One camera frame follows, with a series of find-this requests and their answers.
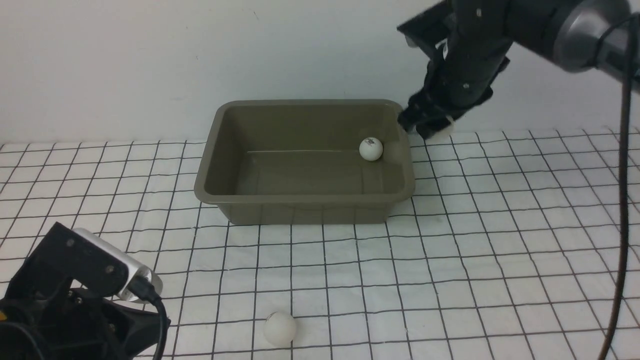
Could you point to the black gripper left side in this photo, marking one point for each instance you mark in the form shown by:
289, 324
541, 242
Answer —
79, 325

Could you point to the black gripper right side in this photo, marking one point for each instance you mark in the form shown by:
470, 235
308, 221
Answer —
453, 86

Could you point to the white ping-pong ball with logo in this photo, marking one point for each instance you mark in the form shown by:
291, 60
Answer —
371, 149

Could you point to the white ping-pong ball front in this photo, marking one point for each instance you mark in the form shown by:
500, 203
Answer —
280, 329

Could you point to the white black-grid tablecloth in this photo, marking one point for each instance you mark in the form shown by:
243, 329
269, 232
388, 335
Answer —
508, 249

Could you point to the olive green plastic bin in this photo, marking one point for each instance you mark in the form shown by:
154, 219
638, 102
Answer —
297, 161

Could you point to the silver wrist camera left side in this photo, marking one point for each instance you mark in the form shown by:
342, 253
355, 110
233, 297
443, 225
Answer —
66, 255

